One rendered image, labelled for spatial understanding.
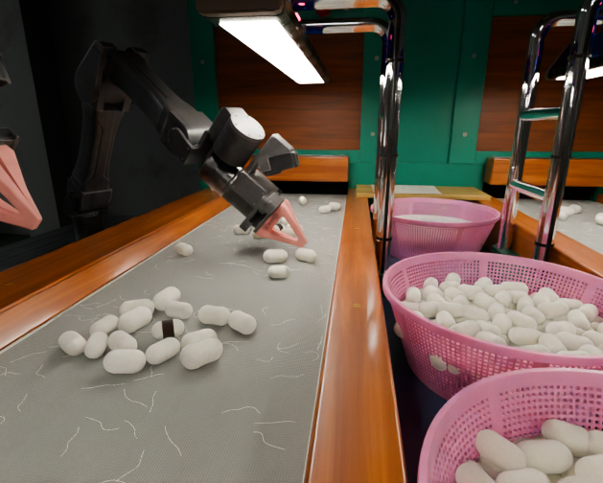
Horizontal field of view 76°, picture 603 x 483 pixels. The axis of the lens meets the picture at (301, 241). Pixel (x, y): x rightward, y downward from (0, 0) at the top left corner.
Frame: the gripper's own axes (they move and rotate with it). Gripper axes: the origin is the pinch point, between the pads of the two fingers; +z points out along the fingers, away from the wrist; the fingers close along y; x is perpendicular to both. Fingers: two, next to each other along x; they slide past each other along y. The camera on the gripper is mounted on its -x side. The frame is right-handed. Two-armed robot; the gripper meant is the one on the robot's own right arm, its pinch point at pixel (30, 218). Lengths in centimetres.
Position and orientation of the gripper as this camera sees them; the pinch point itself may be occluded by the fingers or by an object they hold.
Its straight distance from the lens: 45.3
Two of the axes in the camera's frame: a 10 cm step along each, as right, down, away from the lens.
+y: 1.4, -2.8, 9.5
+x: -6.4, 7.1, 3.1
